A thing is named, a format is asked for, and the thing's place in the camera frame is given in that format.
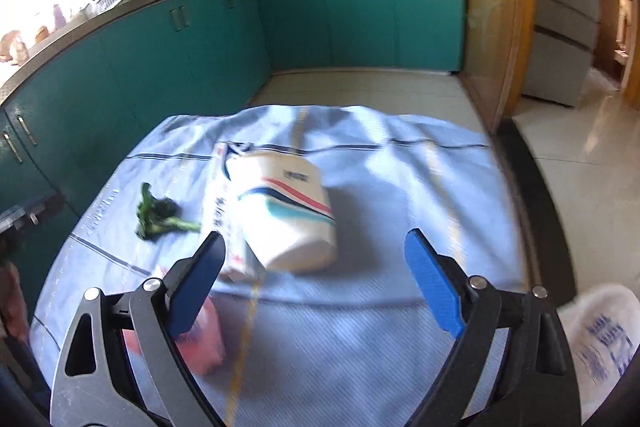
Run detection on white trash bag bin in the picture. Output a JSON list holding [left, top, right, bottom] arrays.
[[558, 284, 639, 421]]

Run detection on silver refrigerator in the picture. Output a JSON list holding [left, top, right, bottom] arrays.
[[523, 0, 600, 107]]

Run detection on white toothpaste box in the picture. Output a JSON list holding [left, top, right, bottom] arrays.
[[201, 142, 264, 283]]

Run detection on white striped paper cup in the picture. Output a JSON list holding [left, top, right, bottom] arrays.
[[227, 150, 337, 274]]

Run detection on person's left hand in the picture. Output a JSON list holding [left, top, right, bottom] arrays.
[[1, 262, 29, 343]]

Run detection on blue checked tablecloth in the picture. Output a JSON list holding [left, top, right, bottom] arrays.
[[29, 105, 527, 426]]

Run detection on pink plastic bag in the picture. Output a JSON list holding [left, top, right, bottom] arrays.
[[121, 263, 228, 376]]

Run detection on teal lower kitchen cabinets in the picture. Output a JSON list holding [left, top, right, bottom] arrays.
[[1, 0, 468, 307]]

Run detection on green vegetable scrap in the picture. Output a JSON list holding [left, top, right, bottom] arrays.
[[136, 182, 201, 241]]

